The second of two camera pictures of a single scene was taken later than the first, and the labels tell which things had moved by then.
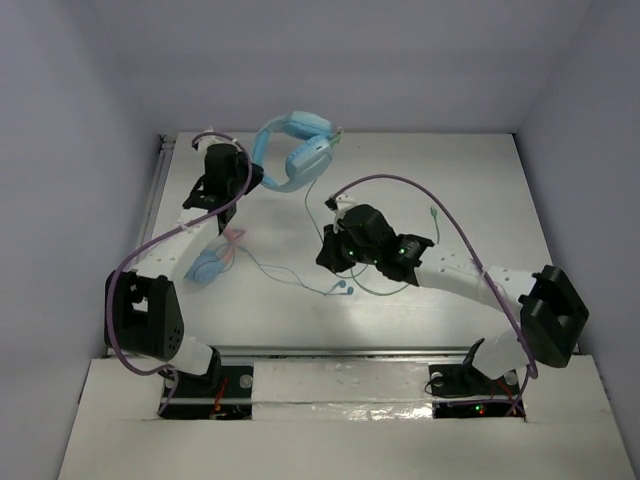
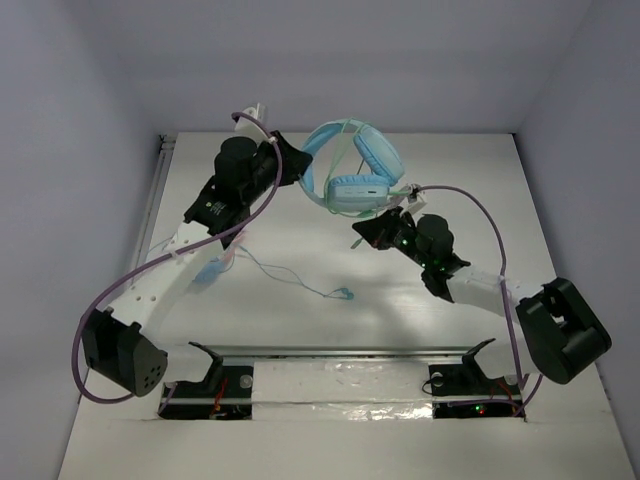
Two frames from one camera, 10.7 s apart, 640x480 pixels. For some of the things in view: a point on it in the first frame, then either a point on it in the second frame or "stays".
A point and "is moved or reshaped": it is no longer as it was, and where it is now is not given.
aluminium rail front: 346,351 stays
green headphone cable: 433,209 -> 328,175
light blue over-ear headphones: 310,155 is moved or reshaped
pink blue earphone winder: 208,264 stays
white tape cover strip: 341,391 stays
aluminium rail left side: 157,185 stays
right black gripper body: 345,253 -> 404,241
